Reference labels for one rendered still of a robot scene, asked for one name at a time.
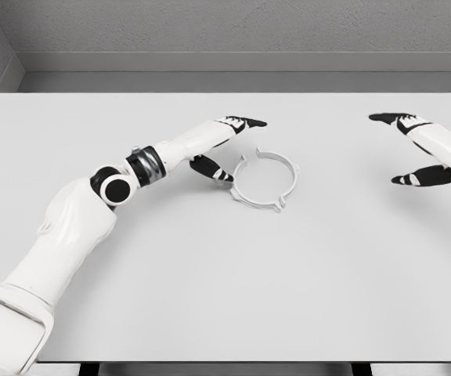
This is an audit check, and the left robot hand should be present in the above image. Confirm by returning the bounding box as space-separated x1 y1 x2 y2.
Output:
185 115 269 184

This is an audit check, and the white half-ring pipe clamp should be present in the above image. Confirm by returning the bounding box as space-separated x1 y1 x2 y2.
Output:
254 146 302 208
228 154 282 214

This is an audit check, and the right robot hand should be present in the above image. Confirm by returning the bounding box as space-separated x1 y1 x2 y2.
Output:
368 112 451 187

